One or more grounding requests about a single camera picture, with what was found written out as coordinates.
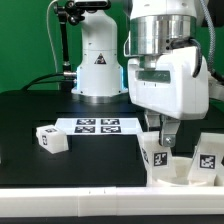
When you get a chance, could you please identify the white marker sheet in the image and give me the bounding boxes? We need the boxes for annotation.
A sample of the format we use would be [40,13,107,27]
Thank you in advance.
[55,118,142,135]

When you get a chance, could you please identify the black cables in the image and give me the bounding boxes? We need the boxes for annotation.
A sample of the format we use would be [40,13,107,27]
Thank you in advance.
[21,70,78,91]

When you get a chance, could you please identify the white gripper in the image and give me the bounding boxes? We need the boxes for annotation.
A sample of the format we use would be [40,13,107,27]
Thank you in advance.
[128,46,209,147]

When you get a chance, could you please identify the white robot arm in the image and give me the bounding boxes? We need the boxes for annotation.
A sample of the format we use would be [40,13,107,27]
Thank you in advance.
[73,0,214,146]

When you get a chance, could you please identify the white cable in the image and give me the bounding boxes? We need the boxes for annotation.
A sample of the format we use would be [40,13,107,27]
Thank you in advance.
[46,0,60,74]

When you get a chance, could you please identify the white round stool seat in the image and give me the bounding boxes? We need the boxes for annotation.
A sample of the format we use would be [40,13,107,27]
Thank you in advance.
[147,157,224,187]

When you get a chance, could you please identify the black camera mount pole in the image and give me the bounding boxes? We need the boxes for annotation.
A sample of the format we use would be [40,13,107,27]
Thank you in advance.
[54,0,111,92]

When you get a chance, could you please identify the white L-shaped wall fixture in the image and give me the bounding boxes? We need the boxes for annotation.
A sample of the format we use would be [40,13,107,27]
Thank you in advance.
[0,177,224,218]

